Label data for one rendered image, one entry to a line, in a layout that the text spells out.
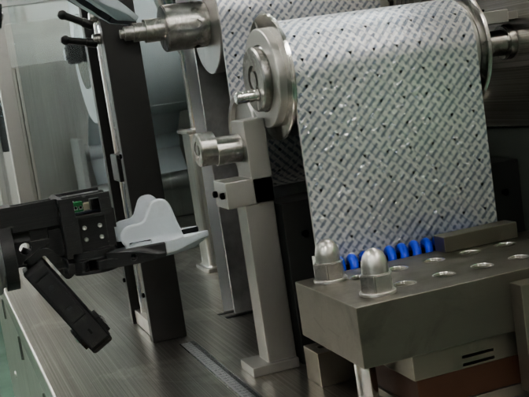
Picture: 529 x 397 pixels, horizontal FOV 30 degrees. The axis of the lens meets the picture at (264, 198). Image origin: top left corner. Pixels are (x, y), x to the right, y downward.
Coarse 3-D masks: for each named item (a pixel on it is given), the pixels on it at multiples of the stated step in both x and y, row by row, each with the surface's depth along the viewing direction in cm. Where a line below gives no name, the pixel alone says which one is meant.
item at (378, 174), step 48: (432, 96) 115; (480, 96) 117; (336, 144) 111; (384, 144) 113; (432, 144) 115; (480, 144) 117; (336, 192) 112; (384, 192) 114; (432, 192) 116; (480, 192) 118; (336, 240) 112; (384, 240) 114
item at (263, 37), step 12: (252, 36) 115; (264, 36) 111; (264, 48) 111; (276, 48) 110; (480, 48) 117; (276, 60) 109; (480, 60) 117; (276, 72) 109; (276, 84) 110; (276, 96) 111; (276, 108) 111; (264, 120) 116; (276, 120) 112
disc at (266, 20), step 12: (252, 24) 117; (264, 24) 113; (276, 24) 110; (276, 36) 110; (288, 48) 108; (288, 60) 108; (288, 72) 109; (288, 84) 109; (288, 96) 110; (288, 108) 111; (288, 120) 111; (276, 132) 116; (288, 132) 112
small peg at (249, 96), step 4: (236, 92) 112; (240, 92) 112; (244, 92) 112; (248, 92) 112; (252, 92) 112; (256, 92) 113; (236, 96) 112; (240, 96) 112; (244, 96) 112; (248, 96) 112; (252, 96) 112; (256, 96) 113; (236, 100) 112; (240, 100) 112; (244, 100) 112; (248, 100) 112; (252, 100) 113; (256, 100) 113
